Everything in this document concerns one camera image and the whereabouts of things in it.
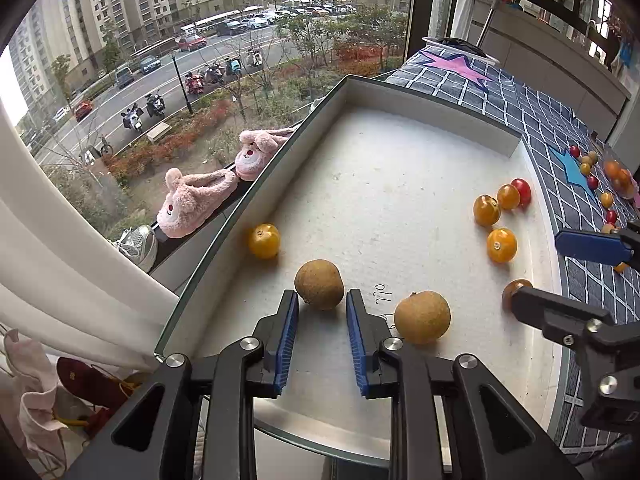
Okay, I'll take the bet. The pink plush slipper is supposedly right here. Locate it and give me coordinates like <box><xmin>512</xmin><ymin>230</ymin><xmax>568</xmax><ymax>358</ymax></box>
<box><xmin>156</xmin><ymin>167</ymin><xmax>239</xmax><ymax>239</ymax></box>
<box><xmin>234</xmin><ymin>127</ymin><xmax>298</xmax><ymax>182</ymax></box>

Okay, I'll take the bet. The dark window frame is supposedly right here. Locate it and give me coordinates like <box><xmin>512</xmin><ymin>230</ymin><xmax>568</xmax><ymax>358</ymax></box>
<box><xmin>402</xmin><ymin>0</ymin><xmax>441</xmax><ymax>78</ymax></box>

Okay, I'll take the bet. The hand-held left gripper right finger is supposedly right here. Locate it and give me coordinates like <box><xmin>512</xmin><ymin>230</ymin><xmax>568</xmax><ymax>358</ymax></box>
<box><xmin>345</xmin><ymin>287</ymin><xmax>583</xmax><ymax>480</ymax></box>

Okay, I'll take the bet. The pink cloth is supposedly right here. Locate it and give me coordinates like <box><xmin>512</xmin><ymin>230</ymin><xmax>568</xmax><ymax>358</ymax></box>
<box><xmin>2</xmin><ymin>330</ymin><xmax>68</xmax><ymax>466</ymax></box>

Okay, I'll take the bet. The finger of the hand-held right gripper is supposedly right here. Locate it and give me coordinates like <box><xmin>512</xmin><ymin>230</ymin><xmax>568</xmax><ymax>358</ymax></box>
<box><xmin>554</xmin><ymin>220</ymin><xmax>640</xmax><ymax>273</ymax></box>
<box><xmin>510</xmin><ymin>285</ymin><xmax>640</xmax><ymax>407</ymax></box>

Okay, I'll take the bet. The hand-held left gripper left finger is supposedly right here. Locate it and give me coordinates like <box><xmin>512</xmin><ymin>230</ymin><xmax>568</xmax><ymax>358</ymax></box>
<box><xmin>65</xmin><ymin>289</ymin><xmax>301</xmax><ymax>480</ymax></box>

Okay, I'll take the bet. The black bag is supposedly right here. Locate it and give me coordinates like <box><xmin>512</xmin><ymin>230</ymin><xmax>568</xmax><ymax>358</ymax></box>
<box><xmin>422</xmin><ymin>36</ymin><xmax>501</xmax><ymax>64</ymax></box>

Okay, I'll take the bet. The clear glass bowl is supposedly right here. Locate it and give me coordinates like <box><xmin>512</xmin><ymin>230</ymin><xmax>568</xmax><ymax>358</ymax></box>
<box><xmin>601</xmin><ymin>157</ymin><xmax>640</xmax><ymax>201</ymax></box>

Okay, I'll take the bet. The white lined cardboard box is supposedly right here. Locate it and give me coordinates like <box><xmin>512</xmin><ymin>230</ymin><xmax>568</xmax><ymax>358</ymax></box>
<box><xmin>154</xmin><ymin>74</ymin><xmax>573</xmax><ymax>466</ymax></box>

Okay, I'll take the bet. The white sneaker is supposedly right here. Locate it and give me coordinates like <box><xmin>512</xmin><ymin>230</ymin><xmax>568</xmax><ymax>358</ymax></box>
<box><xmin>106</xmin><ymin>225</ymin><xmax>159</xmax><ymax>273</ymax></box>

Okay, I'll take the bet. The dark red shoe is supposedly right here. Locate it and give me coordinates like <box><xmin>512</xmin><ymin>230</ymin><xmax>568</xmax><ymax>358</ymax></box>
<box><xmin>56</xmin><ymin>356</ymin><xmax>133</xmax><ymax>411</ymax></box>

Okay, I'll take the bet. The white curtain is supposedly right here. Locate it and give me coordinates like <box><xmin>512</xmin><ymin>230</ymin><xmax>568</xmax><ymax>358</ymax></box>
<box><xmin>0</xmin><ymin>100</ymin><xmax>181</xmax><ymax>371</ymax></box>

